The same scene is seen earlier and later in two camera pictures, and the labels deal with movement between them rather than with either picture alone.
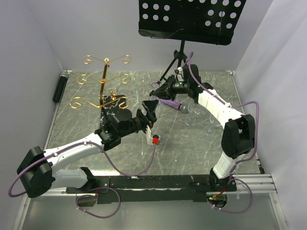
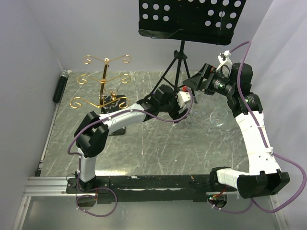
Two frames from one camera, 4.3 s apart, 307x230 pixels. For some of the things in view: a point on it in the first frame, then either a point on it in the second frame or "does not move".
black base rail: (149, 189) does not move
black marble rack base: (111, 105) does not move
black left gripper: (150, 105) to (175, 115)
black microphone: (60, 87) does not move
